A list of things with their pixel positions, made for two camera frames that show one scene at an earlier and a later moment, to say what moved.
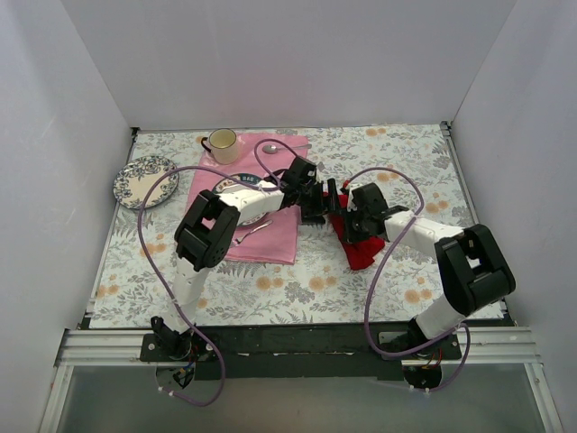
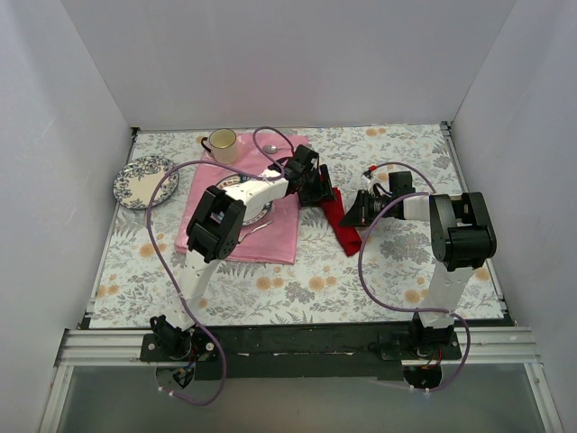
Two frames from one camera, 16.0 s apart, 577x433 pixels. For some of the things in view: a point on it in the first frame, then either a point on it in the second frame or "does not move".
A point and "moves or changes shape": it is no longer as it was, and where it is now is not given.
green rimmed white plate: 227,183 does not move
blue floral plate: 145,182 does not move
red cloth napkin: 361,251 moves or changes shape
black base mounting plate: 297,352 does not move
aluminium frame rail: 498,345 does not move
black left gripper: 313,204 → 315,190
